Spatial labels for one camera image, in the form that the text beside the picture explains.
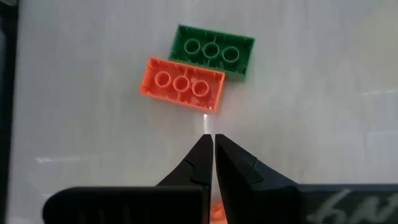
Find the white table sheet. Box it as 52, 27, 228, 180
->
7, 0, 398, 224

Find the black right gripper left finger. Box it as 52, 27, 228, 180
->
42, 133, 214, 224

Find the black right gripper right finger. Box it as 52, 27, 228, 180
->
214, 133, 398, 224

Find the green building block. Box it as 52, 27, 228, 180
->
168, 24, 256, 82

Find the orange building block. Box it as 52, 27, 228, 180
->
139, 56, 226, 113
210, 202, 225, 224

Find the black aluminium frame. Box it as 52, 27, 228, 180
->
0, 0, 20, 224

